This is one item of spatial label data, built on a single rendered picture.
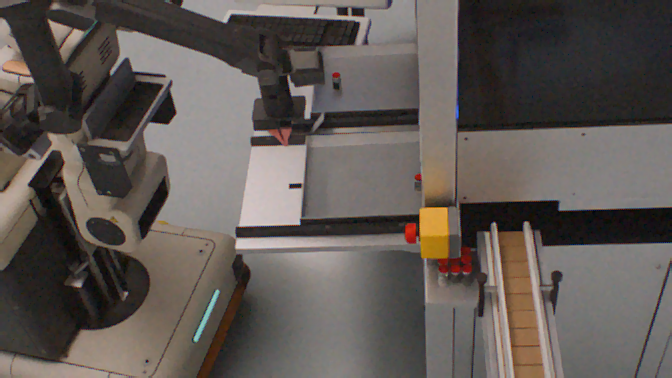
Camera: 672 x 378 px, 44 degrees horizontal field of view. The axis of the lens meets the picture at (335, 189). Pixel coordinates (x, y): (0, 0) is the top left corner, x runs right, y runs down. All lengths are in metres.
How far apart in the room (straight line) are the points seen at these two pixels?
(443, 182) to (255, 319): 1.31
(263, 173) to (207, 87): 1.75
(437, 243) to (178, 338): 1.06
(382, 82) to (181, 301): 0.89
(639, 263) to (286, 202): 0.76
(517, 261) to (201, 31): 0.74
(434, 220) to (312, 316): 1.21
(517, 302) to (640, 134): 0.38
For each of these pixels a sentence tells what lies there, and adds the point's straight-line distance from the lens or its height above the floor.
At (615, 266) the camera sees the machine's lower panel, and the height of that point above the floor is 0.80.
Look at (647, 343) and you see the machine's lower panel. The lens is 2.10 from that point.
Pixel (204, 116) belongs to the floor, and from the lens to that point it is 3.51.
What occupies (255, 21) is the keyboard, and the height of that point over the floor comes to 0.83.
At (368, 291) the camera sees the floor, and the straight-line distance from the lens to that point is 2.78.
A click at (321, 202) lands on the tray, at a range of 1.84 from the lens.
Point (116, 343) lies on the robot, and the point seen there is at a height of 0.28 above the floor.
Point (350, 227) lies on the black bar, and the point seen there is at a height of 0.90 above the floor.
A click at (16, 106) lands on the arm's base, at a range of 1.73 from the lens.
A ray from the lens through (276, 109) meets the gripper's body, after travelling 1.60.
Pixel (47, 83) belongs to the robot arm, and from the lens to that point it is 1.57.
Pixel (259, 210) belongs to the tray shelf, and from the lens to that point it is 1.85.
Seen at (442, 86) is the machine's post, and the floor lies 1.31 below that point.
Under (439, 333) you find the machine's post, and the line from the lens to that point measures 1.99.
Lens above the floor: 2.22
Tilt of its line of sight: 46 degrees down
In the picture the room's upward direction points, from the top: 8 degrees counter-clockwise
